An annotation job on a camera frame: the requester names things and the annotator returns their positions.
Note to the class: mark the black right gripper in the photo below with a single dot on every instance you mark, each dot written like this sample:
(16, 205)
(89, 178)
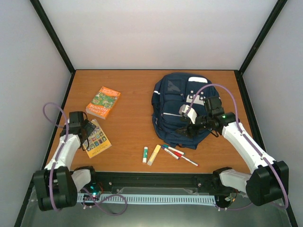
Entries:
(188, 129)

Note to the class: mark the orange treehouse paperback book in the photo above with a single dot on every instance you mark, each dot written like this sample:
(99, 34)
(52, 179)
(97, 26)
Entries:
(103, 102)

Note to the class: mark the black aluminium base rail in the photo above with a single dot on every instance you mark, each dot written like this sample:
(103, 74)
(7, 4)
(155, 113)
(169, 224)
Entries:
(111, 181)

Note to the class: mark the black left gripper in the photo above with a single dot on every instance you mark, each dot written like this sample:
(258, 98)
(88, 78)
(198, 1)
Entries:
(90, 127)

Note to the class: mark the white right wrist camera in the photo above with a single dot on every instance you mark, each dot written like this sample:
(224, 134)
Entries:
(187, 111)

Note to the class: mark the light blue slotted cable duct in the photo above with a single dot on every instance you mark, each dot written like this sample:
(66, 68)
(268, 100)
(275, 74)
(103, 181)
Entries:
(141, 199)

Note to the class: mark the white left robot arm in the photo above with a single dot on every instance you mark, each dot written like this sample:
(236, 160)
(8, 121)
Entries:
(56, 187)

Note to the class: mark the yellow picture-grid book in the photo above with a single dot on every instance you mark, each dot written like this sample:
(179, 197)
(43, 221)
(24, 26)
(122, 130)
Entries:
(97, 142)

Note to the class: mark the white green glue stick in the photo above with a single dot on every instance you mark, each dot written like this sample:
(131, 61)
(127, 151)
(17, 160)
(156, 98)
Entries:
(145, 154)

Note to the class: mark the navy blue backpack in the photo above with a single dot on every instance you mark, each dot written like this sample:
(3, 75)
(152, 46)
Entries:
(170, 93)

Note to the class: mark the red-capped white marker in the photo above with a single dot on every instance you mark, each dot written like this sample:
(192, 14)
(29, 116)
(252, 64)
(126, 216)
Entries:
(177, 153)

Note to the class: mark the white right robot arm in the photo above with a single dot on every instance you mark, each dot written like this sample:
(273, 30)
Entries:
(267, 180)

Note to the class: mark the green-capped white marker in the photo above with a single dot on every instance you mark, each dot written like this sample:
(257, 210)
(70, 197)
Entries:
(173, 149)

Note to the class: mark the yellow highlighter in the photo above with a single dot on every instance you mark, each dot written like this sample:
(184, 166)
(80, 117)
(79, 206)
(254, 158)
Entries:
(153, 155)

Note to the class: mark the red-capped white pen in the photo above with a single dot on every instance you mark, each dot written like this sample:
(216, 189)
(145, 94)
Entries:
(188, 160)

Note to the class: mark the purple-capped white marker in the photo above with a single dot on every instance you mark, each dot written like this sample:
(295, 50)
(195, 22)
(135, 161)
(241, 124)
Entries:
(170, 152)

